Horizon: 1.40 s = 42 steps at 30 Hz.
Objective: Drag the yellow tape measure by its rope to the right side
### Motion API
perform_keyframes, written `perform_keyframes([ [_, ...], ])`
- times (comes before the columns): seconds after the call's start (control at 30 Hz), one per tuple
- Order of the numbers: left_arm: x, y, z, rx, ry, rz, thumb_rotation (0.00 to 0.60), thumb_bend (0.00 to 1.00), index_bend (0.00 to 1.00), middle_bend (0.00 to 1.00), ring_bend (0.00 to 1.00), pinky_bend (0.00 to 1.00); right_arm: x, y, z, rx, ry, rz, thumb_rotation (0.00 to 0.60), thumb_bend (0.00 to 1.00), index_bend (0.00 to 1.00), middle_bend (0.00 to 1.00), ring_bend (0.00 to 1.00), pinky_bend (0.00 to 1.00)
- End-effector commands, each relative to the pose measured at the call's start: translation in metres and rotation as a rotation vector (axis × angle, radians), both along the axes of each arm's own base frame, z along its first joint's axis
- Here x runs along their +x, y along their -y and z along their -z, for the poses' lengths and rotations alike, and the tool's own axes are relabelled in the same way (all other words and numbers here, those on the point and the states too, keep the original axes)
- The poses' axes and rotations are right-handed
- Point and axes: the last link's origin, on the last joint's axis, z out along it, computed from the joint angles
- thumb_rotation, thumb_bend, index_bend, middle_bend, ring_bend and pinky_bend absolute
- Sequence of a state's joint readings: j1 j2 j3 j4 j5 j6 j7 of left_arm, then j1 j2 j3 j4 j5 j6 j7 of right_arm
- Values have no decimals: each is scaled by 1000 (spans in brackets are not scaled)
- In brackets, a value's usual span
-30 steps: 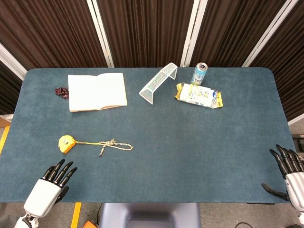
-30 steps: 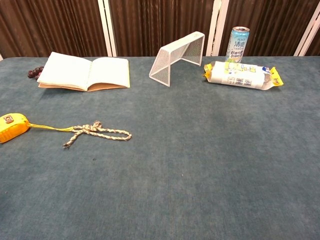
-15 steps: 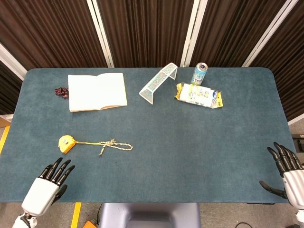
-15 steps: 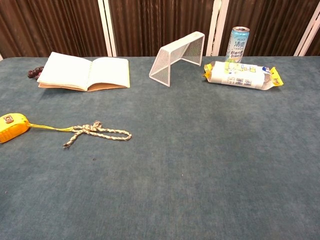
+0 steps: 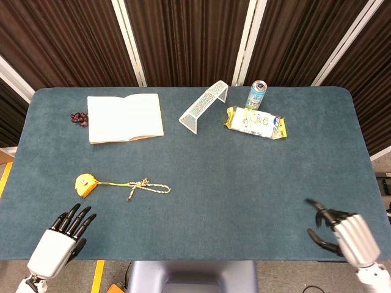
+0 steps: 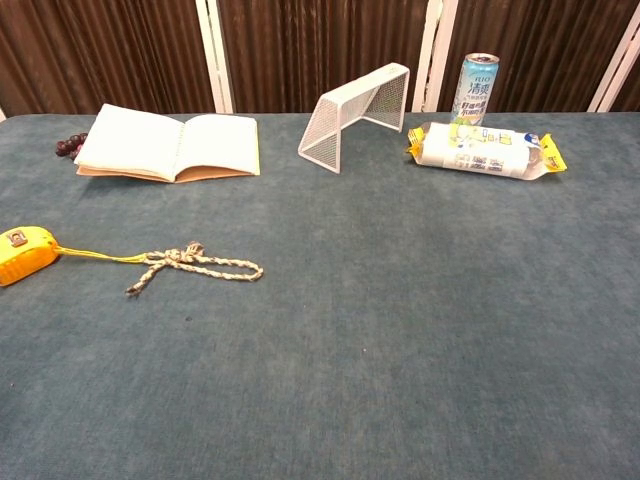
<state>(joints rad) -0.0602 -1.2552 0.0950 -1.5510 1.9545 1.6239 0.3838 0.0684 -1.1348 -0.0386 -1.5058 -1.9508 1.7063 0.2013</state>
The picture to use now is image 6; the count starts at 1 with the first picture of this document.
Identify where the blue felt table cloth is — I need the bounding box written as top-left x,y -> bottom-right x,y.
0,112 -> 640,480

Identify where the open white notebook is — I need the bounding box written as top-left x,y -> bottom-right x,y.
73,103 -> 262,184

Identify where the braided beige rope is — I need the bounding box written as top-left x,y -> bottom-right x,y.
124,241 -> 265,297

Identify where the white yellow snack package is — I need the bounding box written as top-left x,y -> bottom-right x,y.
405,121 -> 569,182

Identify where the yellow tape measure with strap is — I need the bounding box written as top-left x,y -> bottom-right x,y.
0,225 -> 149,288

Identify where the white wire mesh goal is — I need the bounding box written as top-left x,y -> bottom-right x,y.
297,62 -> 411,175

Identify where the light blue drink can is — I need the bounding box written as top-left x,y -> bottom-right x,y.
449,52 -> 501,127

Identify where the dark purple grape bunch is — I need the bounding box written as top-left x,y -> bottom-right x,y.
54,132 -> 90,161

